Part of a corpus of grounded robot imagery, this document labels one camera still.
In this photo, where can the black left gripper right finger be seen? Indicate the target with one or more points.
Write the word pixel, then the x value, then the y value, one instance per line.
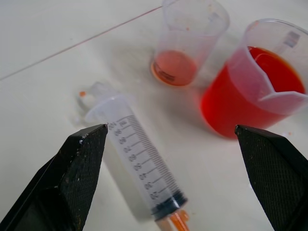
pixel 276 168

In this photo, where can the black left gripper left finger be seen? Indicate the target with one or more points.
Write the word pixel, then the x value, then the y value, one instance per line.
pixel 72 178

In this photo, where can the large clear plastic syringe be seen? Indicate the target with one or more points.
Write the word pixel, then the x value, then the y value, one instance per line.
pixel 142 156

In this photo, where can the beaker of red liquid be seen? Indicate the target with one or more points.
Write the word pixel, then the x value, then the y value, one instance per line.
pixel 255 84

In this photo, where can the plastic beaker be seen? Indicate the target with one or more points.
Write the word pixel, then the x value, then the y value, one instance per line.
pixel 185 43

